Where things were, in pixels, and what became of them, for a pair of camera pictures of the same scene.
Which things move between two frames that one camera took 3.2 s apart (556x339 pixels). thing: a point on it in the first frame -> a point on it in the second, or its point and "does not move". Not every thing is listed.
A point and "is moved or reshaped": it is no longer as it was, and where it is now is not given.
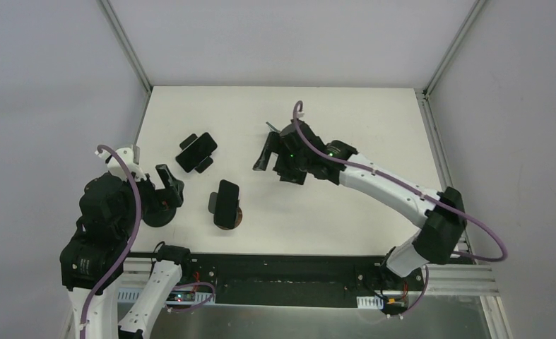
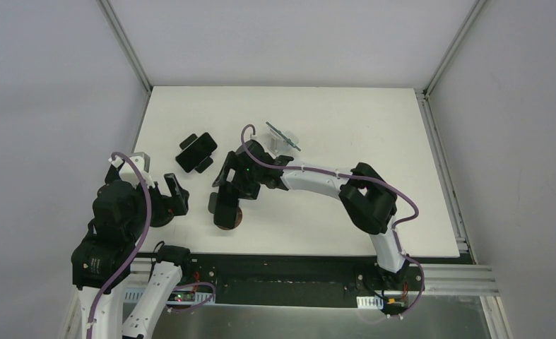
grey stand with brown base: [212, 207] does not move
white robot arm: [104, 323] is moved or reshaped
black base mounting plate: [292, 282] does not move
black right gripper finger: [272, 145] -> [230, 162]
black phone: [198, 150] does not move
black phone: [226, 205] does not move
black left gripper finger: [167, 178] -> [172, 184]
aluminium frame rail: [462, 280] does not move
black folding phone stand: [206, 163] does not move
